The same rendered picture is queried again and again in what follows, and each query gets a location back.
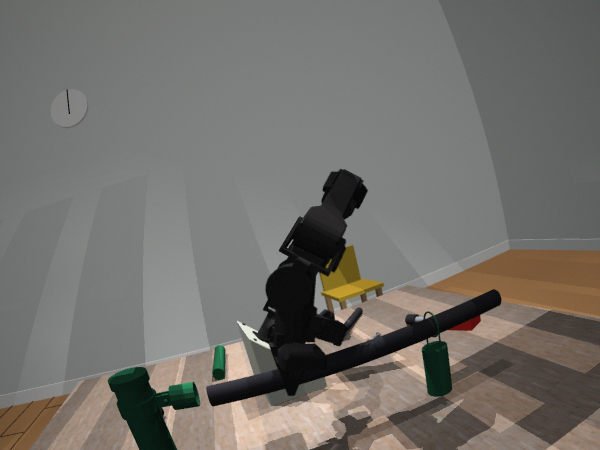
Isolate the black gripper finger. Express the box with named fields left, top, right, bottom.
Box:
left=269, top=342, right=281, bottom=369
left=275, top=357, right=305, bottom=396

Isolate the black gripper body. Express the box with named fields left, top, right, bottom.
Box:
left=265, top=299, right=327, bottom=371

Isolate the green cup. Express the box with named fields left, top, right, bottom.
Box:
left=116, top=382, right=200, bottom=421

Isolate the long black rod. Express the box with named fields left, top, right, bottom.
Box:
left=206, top=289, right=502, bottom=407

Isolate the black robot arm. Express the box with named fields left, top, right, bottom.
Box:
left=252, top=169, right=368, bottom=346

